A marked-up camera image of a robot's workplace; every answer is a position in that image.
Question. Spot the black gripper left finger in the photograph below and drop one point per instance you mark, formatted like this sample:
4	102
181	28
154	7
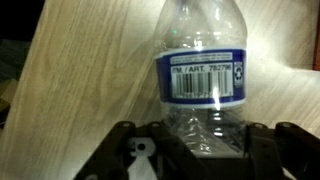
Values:
169	157

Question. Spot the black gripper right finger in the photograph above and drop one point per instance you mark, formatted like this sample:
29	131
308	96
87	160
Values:
299	150

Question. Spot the clear plastic water bottle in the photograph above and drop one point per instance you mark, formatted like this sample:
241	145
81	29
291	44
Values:
201	59

